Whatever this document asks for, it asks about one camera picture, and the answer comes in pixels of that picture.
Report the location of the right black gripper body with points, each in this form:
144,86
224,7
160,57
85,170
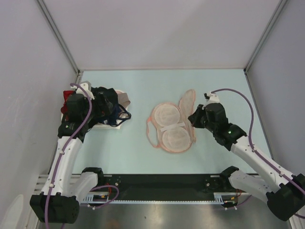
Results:
200,119

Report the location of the white plastic basket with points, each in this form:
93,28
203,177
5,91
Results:
79,110

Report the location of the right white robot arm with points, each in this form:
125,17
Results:
280,189

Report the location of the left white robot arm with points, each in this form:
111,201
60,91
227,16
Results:
59,201

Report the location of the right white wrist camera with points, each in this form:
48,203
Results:
211,98

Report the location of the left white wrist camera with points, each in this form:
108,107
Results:
85,90

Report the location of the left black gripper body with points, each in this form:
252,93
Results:
102,109

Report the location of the white cable duct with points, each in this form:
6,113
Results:
96,200

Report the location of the black bra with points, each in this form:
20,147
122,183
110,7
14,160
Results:
109,93

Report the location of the aluminium frame rail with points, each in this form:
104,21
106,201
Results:
43,178

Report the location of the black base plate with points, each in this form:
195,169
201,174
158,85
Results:
167,187

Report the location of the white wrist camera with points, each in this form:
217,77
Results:
211,98
85,90

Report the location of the red garment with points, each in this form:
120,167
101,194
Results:
66,94

